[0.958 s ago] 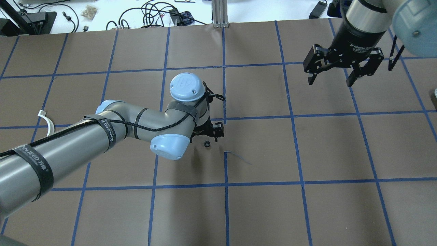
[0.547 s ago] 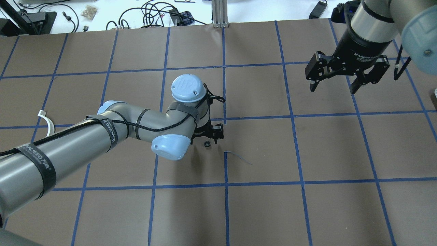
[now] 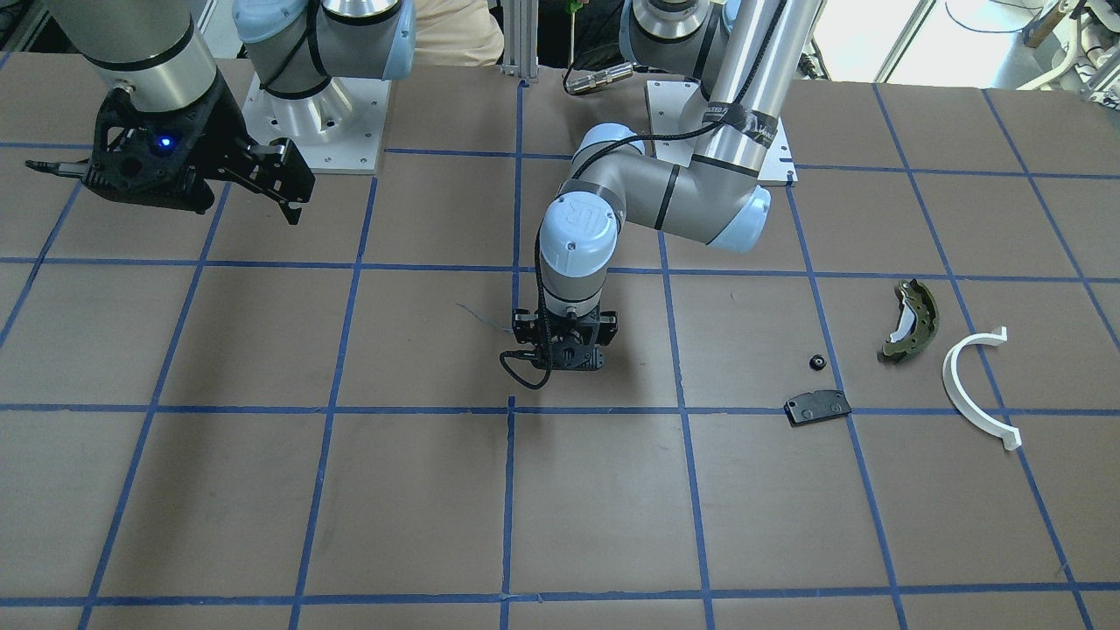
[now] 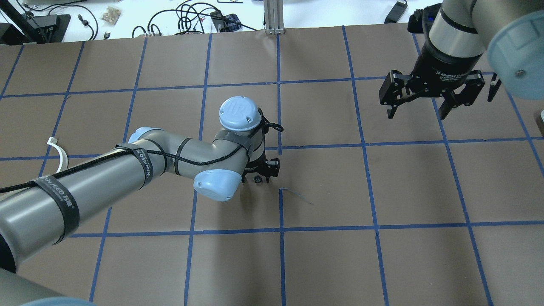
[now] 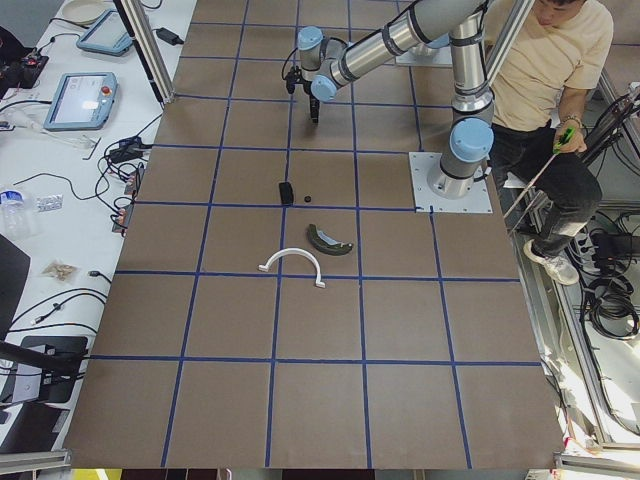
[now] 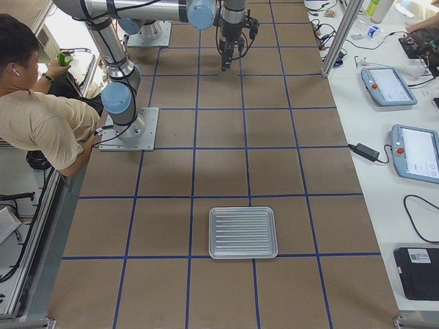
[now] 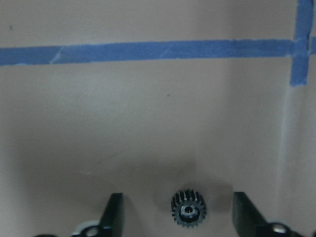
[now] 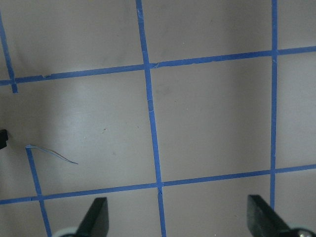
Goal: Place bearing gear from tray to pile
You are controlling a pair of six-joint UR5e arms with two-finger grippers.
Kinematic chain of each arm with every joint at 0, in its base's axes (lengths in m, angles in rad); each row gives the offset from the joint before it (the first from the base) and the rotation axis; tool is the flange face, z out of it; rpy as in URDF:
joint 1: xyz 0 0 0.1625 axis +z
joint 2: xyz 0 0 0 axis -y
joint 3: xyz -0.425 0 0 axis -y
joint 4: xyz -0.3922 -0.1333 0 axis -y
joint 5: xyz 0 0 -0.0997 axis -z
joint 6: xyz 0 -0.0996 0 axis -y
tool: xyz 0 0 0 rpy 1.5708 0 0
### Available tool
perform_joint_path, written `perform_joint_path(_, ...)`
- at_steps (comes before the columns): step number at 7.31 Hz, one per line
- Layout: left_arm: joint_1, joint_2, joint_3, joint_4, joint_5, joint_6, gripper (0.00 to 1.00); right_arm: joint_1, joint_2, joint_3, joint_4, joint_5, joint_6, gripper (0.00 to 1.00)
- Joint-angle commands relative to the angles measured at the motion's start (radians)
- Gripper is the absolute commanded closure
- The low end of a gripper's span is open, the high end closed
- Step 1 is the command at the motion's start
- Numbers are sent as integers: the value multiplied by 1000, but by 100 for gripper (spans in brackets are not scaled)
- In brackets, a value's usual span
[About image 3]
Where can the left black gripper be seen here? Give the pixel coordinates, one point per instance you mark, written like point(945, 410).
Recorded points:
point(525, 329)

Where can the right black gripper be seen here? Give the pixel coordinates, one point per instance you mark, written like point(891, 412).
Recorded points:
point(213, 131)

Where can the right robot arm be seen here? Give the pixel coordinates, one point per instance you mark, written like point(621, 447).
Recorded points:
point(154, 51)

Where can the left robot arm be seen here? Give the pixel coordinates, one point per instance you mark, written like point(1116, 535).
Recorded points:
point(742, 55)

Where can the black brake pad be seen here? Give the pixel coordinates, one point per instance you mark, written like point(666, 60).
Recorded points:
point(816, 406)

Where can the brown mat with blue grid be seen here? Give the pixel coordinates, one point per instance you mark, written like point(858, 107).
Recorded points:
point(225, 421)

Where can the green brake shoe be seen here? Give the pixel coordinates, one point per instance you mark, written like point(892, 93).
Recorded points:
point(918, 323)

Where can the aluminium frame post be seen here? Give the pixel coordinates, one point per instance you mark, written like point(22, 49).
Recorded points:
point(519, 26)

